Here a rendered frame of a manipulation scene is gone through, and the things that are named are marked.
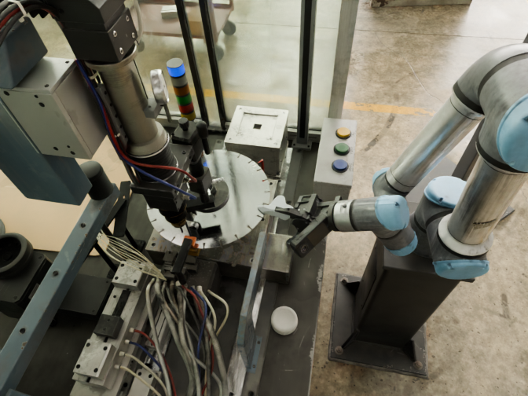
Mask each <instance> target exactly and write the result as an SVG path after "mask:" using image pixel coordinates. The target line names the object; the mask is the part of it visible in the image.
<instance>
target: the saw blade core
mask: <svg viewBox="0 0 528 396"><path fill-rule="evenodd" d="M211 153H212V150H211ZM211 153H210V154H209V155H206V154H205V153H204V151H202V154H201V158H202V161H203V165H204V166H205V167H209V168H210V172H211V176H213V177H217V178H224V181H225V182H226V184H227V185H228V187H229V198H228V200H227V201H226V202H225V203H224V204H223V205H222V206H221V207H220V208H218V209H216V210H213V211H196V212H197V216H196V217H195V219H194V222H191V221H187V220H186V221H187V224H188V226H189V230H190V232H191V234H192V237H196V243H195V245H194V247H191V248H195V249H207V248H217V247H221V244H220V242H219V241H220V240H221V241H222V246H224V245H227V244H230V243H232V242H234V241H236V240H237V238H238V239H240V238H241V237H244V236H245V235H247V234H248V233H249V232H251V229H254V228H255V227H256V226H257V225H258V224H259V222H260V221H261V220H262V218H263V216H264V215H265V214H263V213H262V212H261V211H260V210H259V209H258V206H261V205H263V204H264V205H266V204H268V205H269V202H270V184H269V182H268V179H267V177H266V175H265V173H264V172H263V170H261V167H260V166H259V165H257V166H255V167H253V166H254V165H255V164H257V163H255V162H254V161H253V160H252V161H251V159H249V158H247V157H246V156H243V155H241V154H239V153H236V152H230V151H227V152H226V150H213V154H211ZM225 154H226V155H225ZM238 156H239V158H237V157H238ZM265 180H266V181H265ZM149 209H150V210H149ZM147 212H148V217H149V220H150V222H151V223H152V226H153V227H154V229H155V230H156V231H157V232H158V233H159V234H160V235H161V236H162V237H164V238H165V239H166V240H169V241H170V242H171V241H172V243H174V244H177V245H179V246H181V245H182V241H183V239H184V236H189V232H188V230H187V228H186V226H185V225H184V226H183V227H182V229H183V233H182V232H181V230H180V228H174V227H173V226H172V225H171V224H170V223H169V222H167V220H166V219H165V217H164V216H162V215H161V214H160V212H159V209H155V208H153V209H152V208H149V206H148V204H147ZM257 215H258V216H260V217H262V218H260V217H257ZM155 220H156V221H155ZM248 226H250V228H251V229H250V228H248ZM163 229H164V231H162V230H163ZM161 231H162V232H161ZM235 235H236V236H237V238H236V237H235ZM174 237H175V238H174ZM204 243H205V245H204Z"/></svg>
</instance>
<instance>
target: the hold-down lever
mask: <svg viewBox="0 0 528 396"><path fill-rule="evenodd" d="M196 129H197V133H198V135H199V137H200V138H201V140H202V143H203V149H204V153H205V154H206V155H209V154H210V153H211V150H210V146H209V143H208V139H207V136H208V129H207V124H206V123H205V122H204V121H199V122H197V124H196Z"/></svg>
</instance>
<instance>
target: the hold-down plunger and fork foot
mask: <svg viewBox="0 0 528 396"><path fill-rule="evenodd" d="M186 203H187V205H186V210H187V215H186V220H187V221H191V222H194V220H193V216H192V213H194V214H195V215H196V216H197V212H196V211H198V210H203V209H207V208H211V207H215V199H214V196H213V194H211V195H209V194H208V191H207V193H206V194H204V195H203V194H199V197H197V198H196V200H186ZM191 212H192V213H191Z"/></svg>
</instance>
